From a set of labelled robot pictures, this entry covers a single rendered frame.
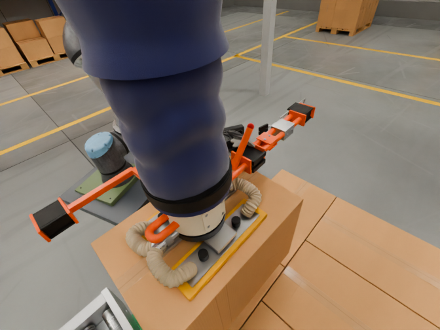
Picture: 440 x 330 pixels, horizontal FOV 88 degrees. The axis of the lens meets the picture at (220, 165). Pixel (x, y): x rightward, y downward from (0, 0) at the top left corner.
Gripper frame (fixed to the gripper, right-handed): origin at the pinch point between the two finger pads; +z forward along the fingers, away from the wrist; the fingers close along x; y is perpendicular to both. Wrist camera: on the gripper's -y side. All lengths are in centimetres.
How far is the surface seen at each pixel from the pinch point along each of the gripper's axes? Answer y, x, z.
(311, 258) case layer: -16, -65, 28
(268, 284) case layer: 9, -65, 19
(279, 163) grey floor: -121, -120, -52
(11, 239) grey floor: 110, -120, -175
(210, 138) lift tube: 27.0, 25.8, 9.8
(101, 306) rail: 68, -61, -30
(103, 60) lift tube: 39, 42, 4
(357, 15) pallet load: -636, -75, -177
